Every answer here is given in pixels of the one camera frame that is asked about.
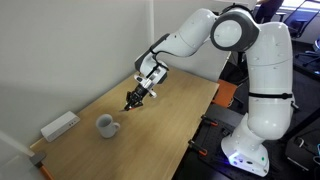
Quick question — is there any blue office chair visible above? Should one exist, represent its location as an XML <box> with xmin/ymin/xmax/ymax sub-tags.
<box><xmin>284</xmin><ymin>0</ymin><xmax>320</xmax><ymax>38</ymax></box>

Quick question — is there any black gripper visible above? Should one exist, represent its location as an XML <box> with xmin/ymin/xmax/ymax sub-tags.
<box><xmin>124</xmin><ymin>84</ymin><xmax>148</xmax><ymax>109</ymax></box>

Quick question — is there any orange handled clamp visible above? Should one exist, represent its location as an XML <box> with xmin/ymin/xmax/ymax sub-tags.
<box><xmin>201</xmin><ymin>115</ymin><xmax>218</xmax><ymax>126</ymax></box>
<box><xmin>188</xmin><ymin>140</ymin><xmax>208</xmax><ymax>156</ymax></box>

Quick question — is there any white power strip box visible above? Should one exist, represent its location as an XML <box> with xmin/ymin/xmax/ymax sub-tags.
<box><xmin>41</xmin><ymin>111</ymin><xmax>80</xmax><ymax>142</ymax></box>

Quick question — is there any grey clamp with orange handle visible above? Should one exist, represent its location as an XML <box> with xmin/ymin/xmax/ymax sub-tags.
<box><xmin>29</xmin><ymin>151</ymin><xmax>54</xmax><ymax>180</ymax></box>

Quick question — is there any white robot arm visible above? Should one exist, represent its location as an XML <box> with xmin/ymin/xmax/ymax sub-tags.
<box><xmin>124</xmin><ymin>4</ymin><xmax>294</xmax><ymax>177</ymax></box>

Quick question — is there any white ceramic mug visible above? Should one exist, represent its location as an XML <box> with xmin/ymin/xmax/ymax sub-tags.
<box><xmin>96</xmin><ymin>114</ymin><xmax>120</xmax><ymax>138</ymax></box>

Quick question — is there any orange chair seat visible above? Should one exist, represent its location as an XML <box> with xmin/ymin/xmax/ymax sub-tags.
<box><xmin>212</xmin><ymin>79</ymin><xmax>237</xmax><ymax>108</ymax></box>

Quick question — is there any orange handled clamp far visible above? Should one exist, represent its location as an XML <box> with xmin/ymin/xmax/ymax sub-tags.
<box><xmin>201</xmin><ymin>115</ymin><xmax>218</xmax><ymax>126</ymax></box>

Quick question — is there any orange handled clamp near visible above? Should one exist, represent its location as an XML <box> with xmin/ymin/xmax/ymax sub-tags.
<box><xmin>188</xmin><ymin>140</ymin><xmax>208</xmax><ymax>156</ymax></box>

